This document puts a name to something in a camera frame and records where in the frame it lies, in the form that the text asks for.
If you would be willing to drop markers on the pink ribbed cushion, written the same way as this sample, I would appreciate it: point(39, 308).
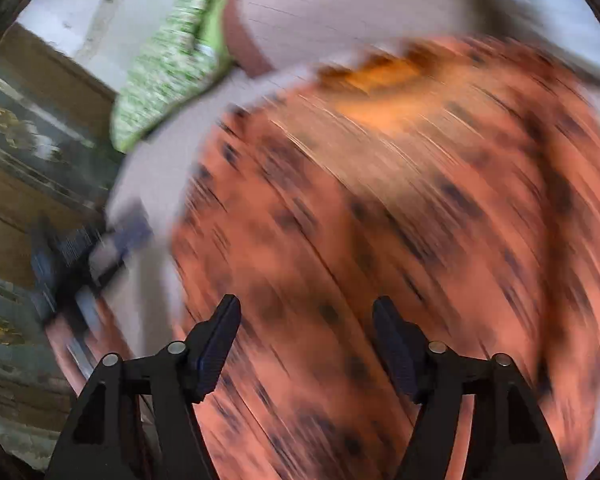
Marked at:
point(340, 10)

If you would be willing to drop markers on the green patterned pillow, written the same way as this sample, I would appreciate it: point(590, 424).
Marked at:
point(165, 75)

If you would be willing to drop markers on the wooden cabinet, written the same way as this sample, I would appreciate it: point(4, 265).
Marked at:
point(10, 200)

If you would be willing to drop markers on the orange floral cloth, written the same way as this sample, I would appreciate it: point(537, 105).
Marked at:
point(360, 200)

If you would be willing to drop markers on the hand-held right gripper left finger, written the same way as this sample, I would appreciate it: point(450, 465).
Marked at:
point(214, 352)

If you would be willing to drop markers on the pink ribbed bed sheet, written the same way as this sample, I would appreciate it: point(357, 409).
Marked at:
point(170, 160)

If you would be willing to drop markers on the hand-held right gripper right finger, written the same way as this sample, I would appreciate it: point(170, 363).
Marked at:
point(401, 355)

